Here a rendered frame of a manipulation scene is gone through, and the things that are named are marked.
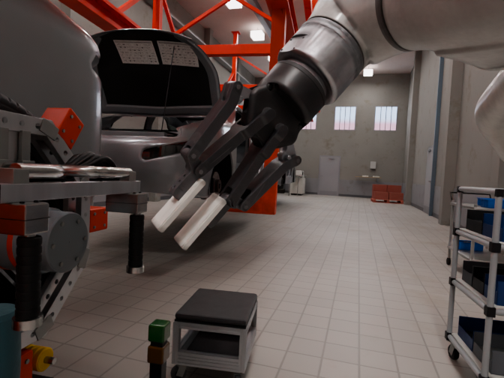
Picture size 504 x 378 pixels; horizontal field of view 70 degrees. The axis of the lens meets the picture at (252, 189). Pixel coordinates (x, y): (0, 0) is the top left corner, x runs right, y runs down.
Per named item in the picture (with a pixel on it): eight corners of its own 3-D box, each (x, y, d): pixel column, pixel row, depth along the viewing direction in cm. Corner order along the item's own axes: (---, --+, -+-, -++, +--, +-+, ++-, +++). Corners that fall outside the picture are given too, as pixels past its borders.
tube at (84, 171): (70, 178, 97) (71, 138, 96) (136, 181, 93) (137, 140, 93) (15, 178, 80) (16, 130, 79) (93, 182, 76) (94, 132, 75)
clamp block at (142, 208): (115, 209, 95) (116, 190, 95) (147, 212, 94) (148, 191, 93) (104, 211, 90) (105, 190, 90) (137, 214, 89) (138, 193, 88)
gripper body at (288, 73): (302, 106, 48) (258, 157, 47) (265, 55, 44) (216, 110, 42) (340, 109, 42) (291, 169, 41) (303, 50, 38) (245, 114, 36)
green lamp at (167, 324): (154, 334, 86) (155, 317, 86) (170, 337, 85) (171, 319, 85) (147, 341, 82) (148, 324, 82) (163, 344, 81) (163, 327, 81)
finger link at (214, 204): (212, 191, 42) (217, 195, 43) (172, 238, 41) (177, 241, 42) (223, 198, 40) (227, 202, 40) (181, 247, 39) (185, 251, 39)
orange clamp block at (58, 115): (46, 149, 98) (61, 124, 102) (72, 150, 96) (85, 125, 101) (30, 132, 92) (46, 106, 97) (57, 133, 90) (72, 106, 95)
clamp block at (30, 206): (4, 227, 62) (4, 196, 62) (49, 232, 60) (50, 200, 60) (-24, 232, 57) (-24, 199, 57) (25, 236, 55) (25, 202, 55)
